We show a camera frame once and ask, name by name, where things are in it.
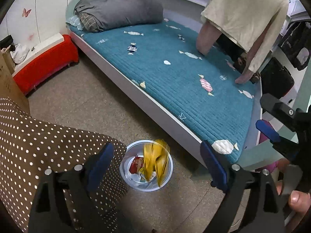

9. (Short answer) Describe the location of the white bed frame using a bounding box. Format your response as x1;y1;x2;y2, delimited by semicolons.
69;30;206;166

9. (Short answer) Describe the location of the teal quilted mattress cover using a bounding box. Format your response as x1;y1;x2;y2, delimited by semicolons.
70;20;256;163

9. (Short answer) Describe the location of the grey folded duvet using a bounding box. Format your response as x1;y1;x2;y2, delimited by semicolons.
74;0;163;33

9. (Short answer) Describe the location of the brown polka dot tablecloth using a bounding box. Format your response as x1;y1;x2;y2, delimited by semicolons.
1;97;127;232

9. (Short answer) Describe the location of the white bag on bench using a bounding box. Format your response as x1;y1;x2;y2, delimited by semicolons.
10;44;30;64

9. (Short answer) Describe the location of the light blue plastic trash bin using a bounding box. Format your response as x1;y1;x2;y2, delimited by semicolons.
120;139;173;192

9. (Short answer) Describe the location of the white wardrobe with butterflies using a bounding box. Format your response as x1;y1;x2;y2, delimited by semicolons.
1;0;73;48

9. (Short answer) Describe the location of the black suitcase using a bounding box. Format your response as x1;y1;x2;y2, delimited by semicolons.
260;57;295;99

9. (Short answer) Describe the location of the yellow snack bag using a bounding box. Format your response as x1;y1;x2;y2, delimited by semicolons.
143;139;170;187

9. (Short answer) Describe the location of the red snack wrapper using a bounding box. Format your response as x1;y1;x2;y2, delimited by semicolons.
129;156;144;175

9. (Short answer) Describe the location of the red storage bench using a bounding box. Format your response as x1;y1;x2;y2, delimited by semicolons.
13;34;79;95

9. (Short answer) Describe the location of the cardboard box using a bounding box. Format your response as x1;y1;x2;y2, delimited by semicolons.
0;54;30;114

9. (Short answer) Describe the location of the person right hand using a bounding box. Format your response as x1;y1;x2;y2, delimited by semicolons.
276;158;310;232

